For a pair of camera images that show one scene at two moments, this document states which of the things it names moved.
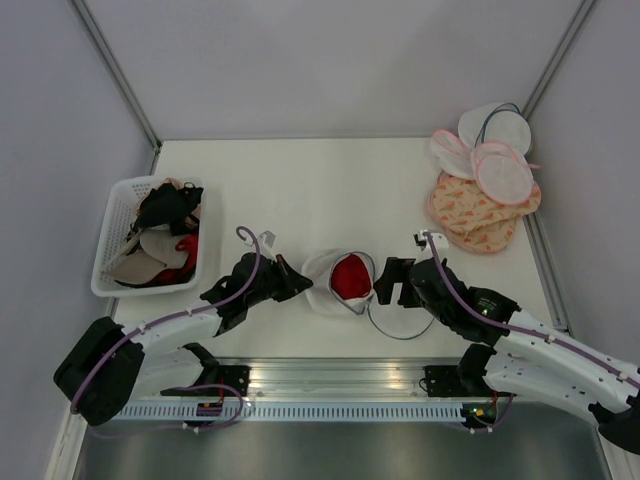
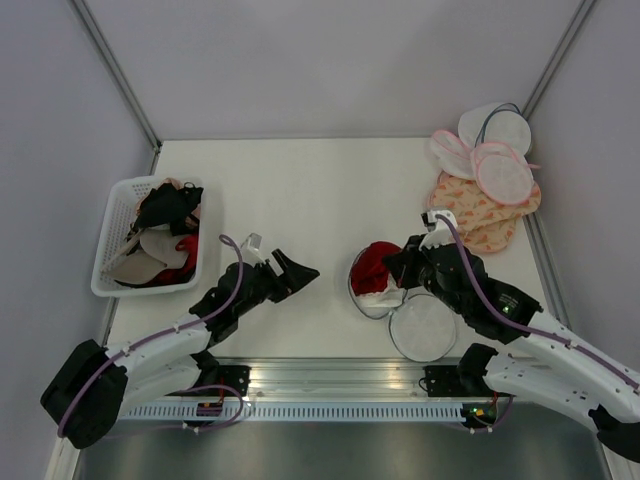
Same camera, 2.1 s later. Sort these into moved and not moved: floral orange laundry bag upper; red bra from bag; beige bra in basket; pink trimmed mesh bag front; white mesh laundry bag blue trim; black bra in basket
Moved: red bra from bag; white mesh laundry bag blue trim
Not moved: pink trimmed mesh bag front; floral orange laundry bag upper; black bra in basket; beige bra in basket
